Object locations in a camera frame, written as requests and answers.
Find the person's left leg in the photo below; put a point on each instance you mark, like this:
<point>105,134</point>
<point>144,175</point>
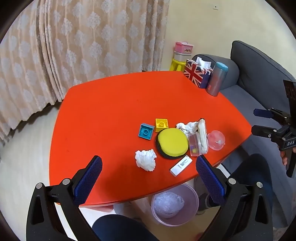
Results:
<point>120,228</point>

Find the flag print tissue box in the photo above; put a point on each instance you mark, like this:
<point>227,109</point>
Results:
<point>196,74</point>

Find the beige patterned curtain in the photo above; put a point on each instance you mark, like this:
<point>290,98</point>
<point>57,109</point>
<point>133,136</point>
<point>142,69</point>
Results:
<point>69,46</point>

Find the small pink storage box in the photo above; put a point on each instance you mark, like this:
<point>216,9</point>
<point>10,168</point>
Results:
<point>183,48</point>

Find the small white storage box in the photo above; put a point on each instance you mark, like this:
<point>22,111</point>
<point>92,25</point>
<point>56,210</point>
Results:
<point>181,56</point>

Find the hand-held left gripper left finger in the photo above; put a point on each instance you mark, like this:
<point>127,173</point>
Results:
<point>89,179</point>

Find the yellow toy block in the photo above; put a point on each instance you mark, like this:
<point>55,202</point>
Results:
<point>161,125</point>

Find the yellow plastic stool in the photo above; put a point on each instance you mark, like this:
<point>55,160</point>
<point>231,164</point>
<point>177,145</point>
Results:
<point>177,64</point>

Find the grey bottle with teal lid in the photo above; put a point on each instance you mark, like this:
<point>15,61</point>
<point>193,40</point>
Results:
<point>216,80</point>

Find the blue toy block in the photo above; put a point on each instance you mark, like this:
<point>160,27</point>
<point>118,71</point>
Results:
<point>146,132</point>

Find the person's grey shoe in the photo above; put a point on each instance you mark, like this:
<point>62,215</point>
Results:
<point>202,204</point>

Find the white tissue ball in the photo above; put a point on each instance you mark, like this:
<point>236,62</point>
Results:
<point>145,160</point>

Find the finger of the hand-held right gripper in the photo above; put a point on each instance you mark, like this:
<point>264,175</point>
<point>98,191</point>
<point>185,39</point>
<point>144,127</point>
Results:
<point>263,131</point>
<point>262,113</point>

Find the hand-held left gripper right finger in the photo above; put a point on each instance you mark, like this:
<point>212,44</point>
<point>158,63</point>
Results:
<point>209,178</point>

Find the crumpled clear plastic bag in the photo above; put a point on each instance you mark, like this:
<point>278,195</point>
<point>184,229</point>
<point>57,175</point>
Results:
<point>167,205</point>

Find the person's right hand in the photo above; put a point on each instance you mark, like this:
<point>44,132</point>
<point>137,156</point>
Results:
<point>284,160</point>

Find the person's leg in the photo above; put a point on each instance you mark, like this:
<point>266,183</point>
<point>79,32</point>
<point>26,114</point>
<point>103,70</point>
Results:
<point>252,171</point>
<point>120,228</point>

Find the loose crumpled white tissue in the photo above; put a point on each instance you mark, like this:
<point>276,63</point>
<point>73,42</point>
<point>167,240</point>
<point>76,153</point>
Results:
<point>186,127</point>

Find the yellow round zip case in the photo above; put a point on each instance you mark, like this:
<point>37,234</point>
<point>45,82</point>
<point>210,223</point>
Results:
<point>172,143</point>

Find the clear plastic round container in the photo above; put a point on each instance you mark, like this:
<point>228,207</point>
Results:
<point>194,144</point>

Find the pink clear plastic capsule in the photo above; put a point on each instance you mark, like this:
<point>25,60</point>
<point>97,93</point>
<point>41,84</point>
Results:
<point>216,140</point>

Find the grey sofa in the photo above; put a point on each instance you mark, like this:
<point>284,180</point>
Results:
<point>254,69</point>

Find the person's right leg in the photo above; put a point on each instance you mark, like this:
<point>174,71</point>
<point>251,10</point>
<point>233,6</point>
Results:
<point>252,171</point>

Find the white fabric pad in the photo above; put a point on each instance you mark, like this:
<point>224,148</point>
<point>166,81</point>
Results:
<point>203,136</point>

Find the pink translucent trash bin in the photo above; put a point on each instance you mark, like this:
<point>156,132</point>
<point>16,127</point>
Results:
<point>185,215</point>

